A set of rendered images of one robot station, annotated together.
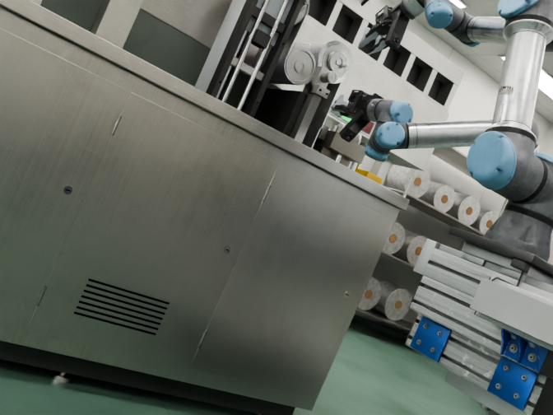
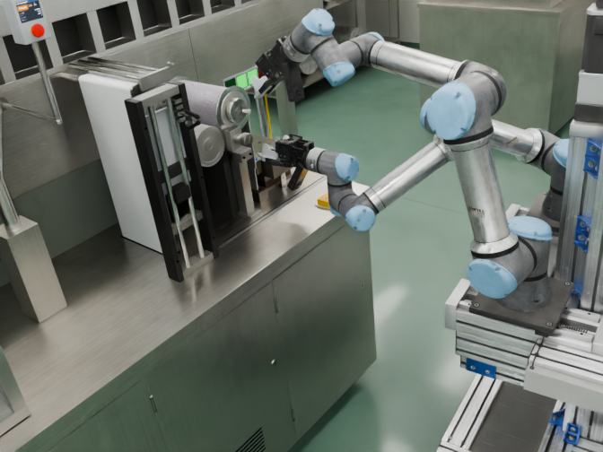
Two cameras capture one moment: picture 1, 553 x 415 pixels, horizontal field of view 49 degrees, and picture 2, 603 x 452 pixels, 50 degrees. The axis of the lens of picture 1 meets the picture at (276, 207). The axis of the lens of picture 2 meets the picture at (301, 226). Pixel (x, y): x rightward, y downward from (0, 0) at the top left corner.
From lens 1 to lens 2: 1.34 m
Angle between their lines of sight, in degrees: 34
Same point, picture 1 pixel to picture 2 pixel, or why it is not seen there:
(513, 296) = (557, 382)
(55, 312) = not seen: outside the picture
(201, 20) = (67, 148)
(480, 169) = (487, 291)
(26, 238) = not seen: outside the picture
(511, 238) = (523, 305)
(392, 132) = (363, 221)
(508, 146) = (506, 276)
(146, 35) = (36, 212)
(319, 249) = (330, 286)
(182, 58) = (79, 194)
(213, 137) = (218, 325)
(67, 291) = not seen: outside the picture
